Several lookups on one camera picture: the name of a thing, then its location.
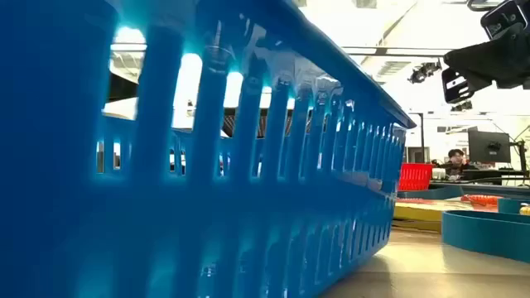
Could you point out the blue plastic basket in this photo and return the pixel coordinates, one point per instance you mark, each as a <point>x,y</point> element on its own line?
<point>207,207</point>

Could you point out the small black hanging device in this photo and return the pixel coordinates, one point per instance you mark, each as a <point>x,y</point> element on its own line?
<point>461,106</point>

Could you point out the black computer monitor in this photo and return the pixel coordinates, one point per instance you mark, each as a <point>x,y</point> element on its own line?
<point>488,147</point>

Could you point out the black vertical pole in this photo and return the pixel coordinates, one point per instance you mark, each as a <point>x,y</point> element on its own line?
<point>422,136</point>

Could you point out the person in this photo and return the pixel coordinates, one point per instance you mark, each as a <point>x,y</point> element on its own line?
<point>456,163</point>

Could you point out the black desktop device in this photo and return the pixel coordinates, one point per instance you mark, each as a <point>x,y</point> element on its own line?
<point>482,177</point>

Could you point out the red plastic basket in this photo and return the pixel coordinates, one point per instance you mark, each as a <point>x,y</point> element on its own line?
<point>414,177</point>

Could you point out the blue rubber band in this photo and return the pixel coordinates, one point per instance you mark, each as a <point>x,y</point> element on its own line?
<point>476,238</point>

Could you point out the black hanging camera rig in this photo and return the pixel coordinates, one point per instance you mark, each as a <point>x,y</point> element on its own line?
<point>424,72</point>

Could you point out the black aluminium table frame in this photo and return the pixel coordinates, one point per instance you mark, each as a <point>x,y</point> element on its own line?
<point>517,182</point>

